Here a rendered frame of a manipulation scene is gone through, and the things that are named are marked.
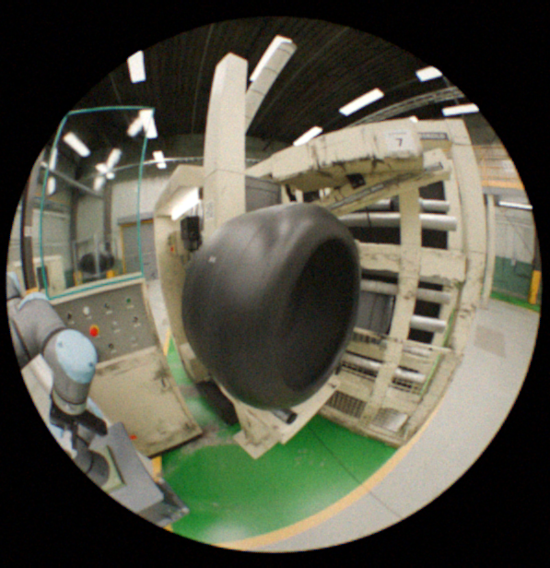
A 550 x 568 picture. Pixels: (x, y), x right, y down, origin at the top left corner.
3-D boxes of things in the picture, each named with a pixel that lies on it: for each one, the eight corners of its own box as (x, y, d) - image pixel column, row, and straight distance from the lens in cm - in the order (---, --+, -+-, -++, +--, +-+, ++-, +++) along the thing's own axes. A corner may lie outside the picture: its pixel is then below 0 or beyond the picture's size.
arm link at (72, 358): (77, 321, 44) (109, 355, 40) (67, 361, 52) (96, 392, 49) (45, 332, 38) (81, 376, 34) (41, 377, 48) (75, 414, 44)
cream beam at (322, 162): (271, 183, 82) (270, 155, 88) (304, 193, 100) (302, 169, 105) (425, 156, 61) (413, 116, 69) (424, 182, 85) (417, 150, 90)
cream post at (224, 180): (244, 438, 156) (216, 65, 135) (257, 429, 159) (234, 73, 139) (255, 448, 151) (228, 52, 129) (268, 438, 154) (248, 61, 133)
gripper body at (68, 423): (53, 403, 64) (53, 376, 54) (80, 415, 64) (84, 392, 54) (50, 426, 61) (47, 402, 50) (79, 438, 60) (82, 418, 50)
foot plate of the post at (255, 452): (232, 437, 158) (231, 434, 155) (258, 420, 164) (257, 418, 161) (255, 458, 147) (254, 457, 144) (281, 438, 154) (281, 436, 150)
